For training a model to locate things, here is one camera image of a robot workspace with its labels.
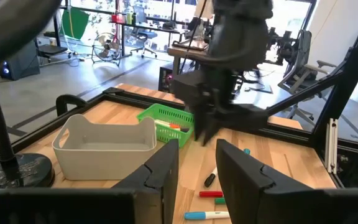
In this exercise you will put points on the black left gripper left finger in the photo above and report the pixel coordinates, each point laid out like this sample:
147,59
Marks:
73,207

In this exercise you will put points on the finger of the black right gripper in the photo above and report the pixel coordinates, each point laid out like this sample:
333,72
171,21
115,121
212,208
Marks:
214,119
201,123

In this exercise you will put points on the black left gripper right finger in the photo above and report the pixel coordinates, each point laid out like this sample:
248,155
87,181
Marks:
291,207

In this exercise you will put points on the orange cap white marker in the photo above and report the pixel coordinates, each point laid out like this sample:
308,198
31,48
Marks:
166,124
182,128

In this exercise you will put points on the light blue thick marker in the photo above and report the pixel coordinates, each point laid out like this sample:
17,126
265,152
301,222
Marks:
246,151

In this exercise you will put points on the grey plastic bin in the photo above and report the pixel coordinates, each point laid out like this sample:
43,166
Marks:
104,161

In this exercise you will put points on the black cap white marker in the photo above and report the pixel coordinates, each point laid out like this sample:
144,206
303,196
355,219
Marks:
210,180

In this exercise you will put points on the red thin marker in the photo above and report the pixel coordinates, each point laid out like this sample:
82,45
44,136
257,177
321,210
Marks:
210,193

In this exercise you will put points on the blue cap white marker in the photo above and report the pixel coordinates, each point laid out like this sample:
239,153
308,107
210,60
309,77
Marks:
207,215

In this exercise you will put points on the black background robot arm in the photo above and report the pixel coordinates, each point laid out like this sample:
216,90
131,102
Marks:
278,43

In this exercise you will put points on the green mesh plastic basket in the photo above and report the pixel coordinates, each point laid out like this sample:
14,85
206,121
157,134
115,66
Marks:
169,113

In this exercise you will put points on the computer case glowing fan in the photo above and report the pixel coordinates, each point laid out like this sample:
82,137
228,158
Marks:
166,77

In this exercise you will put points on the wooden work table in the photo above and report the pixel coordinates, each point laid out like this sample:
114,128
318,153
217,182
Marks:
185,49

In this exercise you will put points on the black desk lamp white shade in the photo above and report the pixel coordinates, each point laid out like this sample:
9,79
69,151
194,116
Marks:
11,172

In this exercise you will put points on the silver aluminium extrusion bar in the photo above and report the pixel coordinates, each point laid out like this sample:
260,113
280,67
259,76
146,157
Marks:
331,146

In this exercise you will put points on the beige shade table lamp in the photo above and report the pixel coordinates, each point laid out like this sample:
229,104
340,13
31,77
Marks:
204,7

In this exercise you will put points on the dark office chair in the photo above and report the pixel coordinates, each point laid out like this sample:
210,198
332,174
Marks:
143,34

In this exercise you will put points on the long black desk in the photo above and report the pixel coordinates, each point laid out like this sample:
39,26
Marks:
148,27

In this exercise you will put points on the grey office chair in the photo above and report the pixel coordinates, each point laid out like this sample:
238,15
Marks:
303,68

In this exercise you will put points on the black table clamp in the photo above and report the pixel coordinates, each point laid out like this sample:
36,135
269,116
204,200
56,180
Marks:
70,98

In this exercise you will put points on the black floor fan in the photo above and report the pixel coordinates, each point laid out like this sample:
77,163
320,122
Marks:
106,49

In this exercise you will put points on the green board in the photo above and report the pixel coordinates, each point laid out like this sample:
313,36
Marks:
76,23

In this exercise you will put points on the computer tower blue lights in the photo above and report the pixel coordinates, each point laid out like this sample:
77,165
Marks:
20,62

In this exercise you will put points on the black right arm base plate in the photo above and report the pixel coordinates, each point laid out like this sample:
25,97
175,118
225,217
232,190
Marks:
353,168

